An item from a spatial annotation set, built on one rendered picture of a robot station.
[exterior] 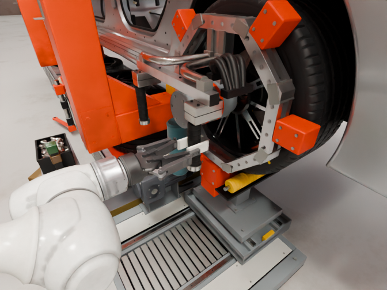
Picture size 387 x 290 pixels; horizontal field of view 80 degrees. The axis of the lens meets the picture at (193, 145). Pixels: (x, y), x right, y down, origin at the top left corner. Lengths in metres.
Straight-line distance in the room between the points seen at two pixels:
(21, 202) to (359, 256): 1.53
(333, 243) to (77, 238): 1.44
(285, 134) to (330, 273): 0.96
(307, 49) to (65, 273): 0.68
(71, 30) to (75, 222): 0.81
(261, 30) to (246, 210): 0.90
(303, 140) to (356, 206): 1.30
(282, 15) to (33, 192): 0.64
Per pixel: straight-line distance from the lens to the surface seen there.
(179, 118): 0.79
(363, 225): 1.80
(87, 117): 1.14
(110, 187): 0.52
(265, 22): 0.66
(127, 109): 1.20
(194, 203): 1.36
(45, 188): 0.50
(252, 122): 0.89
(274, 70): 0.67
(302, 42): 0.71
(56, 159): 1.13
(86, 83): 1.10
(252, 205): 1.31
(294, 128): 0.65
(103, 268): 0.36
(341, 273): 1.52
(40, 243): 0.37
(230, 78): 0.60
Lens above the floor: 1.18
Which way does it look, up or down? 33 degrees down
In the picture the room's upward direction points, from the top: straight up
